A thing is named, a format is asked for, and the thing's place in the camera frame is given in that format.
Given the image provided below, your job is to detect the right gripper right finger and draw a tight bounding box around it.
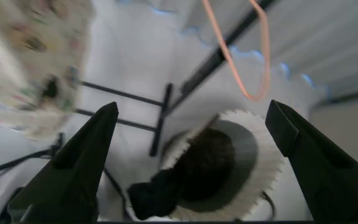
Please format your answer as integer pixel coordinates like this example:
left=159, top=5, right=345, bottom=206
left=265, top=99, right=358, bottom=222

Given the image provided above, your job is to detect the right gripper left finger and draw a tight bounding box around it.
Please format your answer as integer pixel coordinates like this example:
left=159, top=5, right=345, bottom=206
left=7, top=101, right=119, bottom=222

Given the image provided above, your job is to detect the black t-shirt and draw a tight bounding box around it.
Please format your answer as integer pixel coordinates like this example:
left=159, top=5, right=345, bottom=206
left=127, top=167, right=192, bottom=221

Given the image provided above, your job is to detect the cream printed garment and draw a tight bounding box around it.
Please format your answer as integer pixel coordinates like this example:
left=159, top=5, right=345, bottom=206
left=0, top=0, right=96, bottom=141

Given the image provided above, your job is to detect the pink clothes hanger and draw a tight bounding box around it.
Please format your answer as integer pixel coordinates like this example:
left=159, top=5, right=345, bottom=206
left=202, top=0, right=272, bottom=102

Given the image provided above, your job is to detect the white laundry basket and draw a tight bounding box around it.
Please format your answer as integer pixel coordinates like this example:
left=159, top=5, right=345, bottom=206
left=158, top=108, right=287, bottom=222

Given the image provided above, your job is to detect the black clothes rack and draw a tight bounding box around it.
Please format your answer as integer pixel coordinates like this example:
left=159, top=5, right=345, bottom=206
left=73, top=0, right=276, bottom=158

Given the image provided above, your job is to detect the white curtain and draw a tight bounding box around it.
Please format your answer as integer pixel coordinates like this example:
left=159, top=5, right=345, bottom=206
left=116, top=0, right=358, bottom=103

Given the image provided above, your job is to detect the black cable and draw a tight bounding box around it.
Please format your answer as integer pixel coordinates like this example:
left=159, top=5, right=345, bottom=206
left=0, top=132, right=67, bottom=179

